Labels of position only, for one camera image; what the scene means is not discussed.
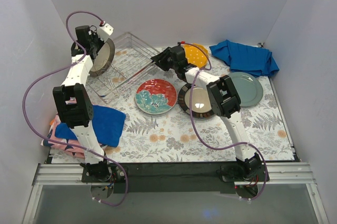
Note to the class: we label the wire dish rack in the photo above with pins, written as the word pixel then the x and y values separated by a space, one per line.
pixel 131 63

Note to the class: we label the aluminium frame rail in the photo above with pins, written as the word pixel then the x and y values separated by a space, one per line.
pixel 279 173

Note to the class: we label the blue cloth at back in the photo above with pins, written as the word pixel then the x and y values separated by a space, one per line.
pixel 244 58

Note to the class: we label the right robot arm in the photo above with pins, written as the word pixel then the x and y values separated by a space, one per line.
pixel 225 103

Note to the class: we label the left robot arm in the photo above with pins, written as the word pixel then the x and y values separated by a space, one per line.
pixel 74 106

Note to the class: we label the floral tablecloth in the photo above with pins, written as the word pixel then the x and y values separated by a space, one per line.
pixel 171 137

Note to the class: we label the brown rim beige plate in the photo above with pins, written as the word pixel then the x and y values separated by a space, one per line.
pixel 104 59

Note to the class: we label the blue folded towel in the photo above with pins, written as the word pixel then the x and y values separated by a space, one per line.
pixel 108 124

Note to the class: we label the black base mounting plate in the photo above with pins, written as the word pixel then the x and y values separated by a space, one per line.
pixel 174 176

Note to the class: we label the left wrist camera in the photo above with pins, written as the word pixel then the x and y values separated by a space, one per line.
pixel 104 31

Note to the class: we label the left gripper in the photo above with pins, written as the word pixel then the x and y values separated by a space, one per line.
pixel 97 44

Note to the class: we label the grey-blue plate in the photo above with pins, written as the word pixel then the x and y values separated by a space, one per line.
pixel 248 88

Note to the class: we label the pink patterned cloth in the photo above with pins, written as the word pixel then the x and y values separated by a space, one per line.
pixel 60 137

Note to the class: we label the red blue floral plate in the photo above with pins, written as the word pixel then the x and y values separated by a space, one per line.
pixel 156 96

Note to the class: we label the black checkered rim plate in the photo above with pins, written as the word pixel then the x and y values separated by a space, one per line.
pixel 201 107

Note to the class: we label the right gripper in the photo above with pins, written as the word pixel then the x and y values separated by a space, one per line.
pixel 163 59

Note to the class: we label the yellow polka dot plate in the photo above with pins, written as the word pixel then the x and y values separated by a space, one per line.
pixel 196 54

